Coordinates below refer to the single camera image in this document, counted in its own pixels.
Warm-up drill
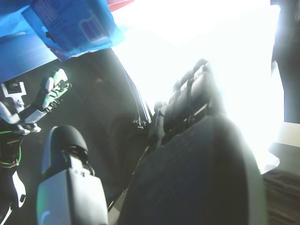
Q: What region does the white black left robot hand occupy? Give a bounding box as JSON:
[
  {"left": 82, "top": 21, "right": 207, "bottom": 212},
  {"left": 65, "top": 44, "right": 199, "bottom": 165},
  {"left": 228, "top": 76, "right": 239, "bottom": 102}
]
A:
[{"left": 36, "top": 58, "right": 270, "bottom": 225}]

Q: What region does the blue plastic wipes package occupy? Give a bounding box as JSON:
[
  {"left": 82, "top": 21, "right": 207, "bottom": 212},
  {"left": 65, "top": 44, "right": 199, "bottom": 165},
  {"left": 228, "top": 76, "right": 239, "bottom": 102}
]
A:
[{"left": 20, "top": 0, "right": 127, "bottom": 62}]

